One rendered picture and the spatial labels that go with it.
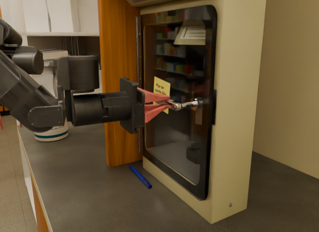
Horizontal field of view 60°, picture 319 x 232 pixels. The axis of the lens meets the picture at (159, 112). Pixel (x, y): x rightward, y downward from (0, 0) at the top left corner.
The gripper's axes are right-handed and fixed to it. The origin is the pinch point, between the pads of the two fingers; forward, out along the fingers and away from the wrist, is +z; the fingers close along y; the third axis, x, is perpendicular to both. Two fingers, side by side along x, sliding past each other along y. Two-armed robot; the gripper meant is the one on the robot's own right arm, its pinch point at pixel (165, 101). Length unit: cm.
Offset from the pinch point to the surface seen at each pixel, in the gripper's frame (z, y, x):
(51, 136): -17, -26, 58
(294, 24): 48, 18, 7
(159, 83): 3.7, 2.0, 9.3
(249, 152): 16.2, -10.7, -10.2
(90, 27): 20, 15, 129
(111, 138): -3.2, -17.6, 25.8
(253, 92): 15.6, 2.8, -9.7
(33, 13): -12, 21, 131
